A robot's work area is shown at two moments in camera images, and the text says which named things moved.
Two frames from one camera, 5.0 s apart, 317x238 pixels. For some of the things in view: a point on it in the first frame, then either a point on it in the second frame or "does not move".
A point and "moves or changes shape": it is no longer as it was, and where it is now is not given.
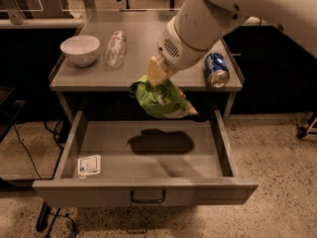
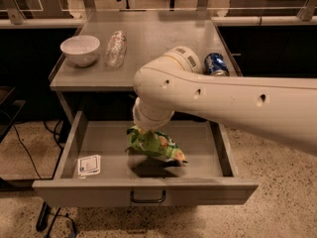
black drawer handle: (148, 200) does not move
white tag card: (88, 166) does not move
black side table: (10, 108) does not move
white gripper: (174, 53) → (144, 120)
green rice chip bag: (165, 100) moves or changes shape
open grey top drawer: (141, 164) does not move
